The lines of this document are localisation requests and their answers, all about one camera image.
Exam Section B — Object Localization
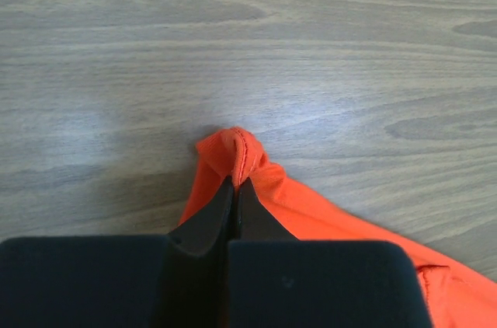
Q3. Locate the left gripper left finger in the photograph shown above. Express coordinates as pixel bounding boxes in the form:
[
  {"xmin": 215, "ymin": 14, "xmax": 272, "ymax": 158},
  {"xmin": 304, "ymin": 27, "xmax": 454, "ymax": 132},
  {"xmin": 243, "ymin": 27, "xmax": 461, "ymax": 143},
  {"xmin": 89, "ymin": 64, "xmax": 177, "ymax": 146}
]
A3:
[{"xmin": 169, "ymin": 177, "xmax": 235, "ymax": 258}]

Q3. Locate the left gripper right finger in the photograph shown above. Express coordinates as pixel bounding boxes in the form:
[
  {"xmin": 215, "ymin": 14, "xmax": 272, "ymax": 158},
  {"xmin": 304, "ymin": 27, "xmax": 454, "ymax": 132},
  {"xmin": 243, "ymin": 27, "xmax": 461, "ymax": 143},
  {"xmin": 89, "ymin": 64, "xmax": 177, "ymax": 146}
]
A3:
[{"xmin": 235, "ymin": 179, "xmax": 297, "ymax": 242}]

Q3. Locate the orange t-shirt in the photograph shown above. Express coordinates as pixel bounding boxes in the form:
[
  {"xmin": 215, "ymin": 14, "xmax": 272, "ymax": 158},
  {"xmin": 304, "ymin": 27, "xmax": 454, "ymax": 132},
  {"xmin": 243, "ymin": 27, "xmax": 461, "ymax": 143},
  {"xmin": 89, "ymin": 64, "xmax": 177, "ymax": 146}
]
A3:
[{"xmin": 180, "ymin": 127, "xmax": 496, "ymax": 327}]

